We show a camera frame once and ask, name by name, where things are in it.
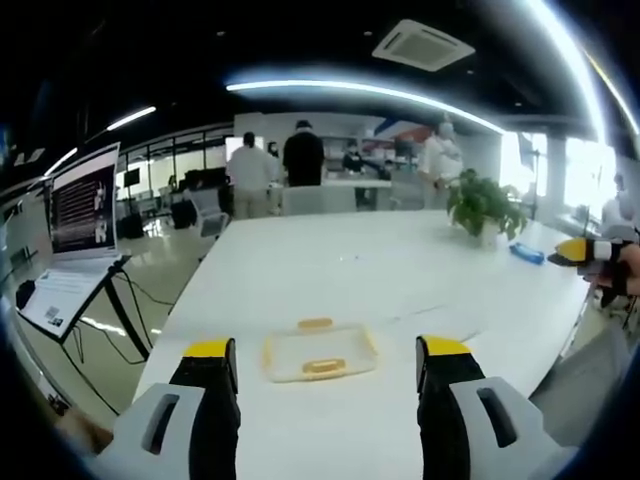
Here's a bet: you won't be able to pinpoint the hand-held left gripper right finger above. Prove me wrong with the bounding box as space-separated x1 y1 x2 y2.
414 334 560 480

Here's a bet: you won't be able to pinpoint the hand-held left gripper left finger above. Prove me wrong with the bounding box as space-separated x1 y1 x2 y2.
97 337 242 480

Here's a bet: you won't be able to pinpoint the blue flat object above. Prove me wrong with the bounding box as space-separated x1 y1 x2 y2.
508 241 545 264

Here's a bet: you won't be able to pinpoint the potted green plant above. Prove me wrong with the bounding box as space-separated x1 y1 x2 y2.
445 168 529 248

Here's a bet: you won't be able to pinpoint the black laptop stand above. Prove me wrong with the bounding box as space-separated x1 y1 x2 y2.
59 254 153 416

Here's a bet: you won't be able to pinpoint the clear plastic container yellow clips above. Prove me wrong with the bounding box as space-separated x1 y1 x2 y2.
261 315 380 384

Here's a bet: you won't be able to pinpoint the white office chair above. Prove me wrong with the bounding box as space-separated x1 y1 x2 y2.
187 188 232 240

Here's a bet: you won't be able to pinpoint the open laptop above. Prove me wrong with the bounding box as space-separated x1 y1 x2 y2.
16 141 123 339

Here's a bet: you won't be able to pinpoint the ceiling air conditioner vent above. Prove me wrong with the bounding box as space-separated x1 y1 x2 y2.
371 18 476 73

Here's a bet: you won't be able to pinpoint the black cable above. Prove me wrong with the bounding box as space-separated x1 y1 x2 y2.
69 259 176 366

